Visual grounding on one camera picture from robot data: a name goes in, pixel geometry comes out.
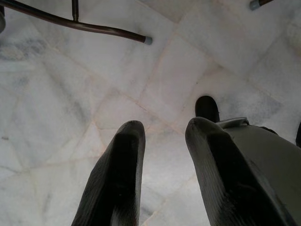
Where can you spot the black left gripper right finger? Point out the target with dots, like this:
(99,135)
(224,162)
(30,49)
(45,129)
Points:
(218,169)

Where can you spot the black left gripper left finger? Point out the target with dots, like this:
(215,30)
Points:
(117,174)

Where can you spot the robot black left foot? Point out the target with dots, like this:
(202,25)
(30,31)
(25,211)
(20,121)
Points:
(206,107)

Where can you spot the brown chair leg grey cap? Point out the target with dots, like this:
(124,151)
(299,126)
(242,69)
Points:
(257,3)

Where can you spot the dark grey round object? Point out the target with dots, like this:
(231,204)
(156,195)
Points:
(2,20)

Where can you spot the dark brown metal chair frame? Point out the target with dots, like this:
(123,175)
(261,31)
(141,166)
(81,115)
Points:
(77,23)

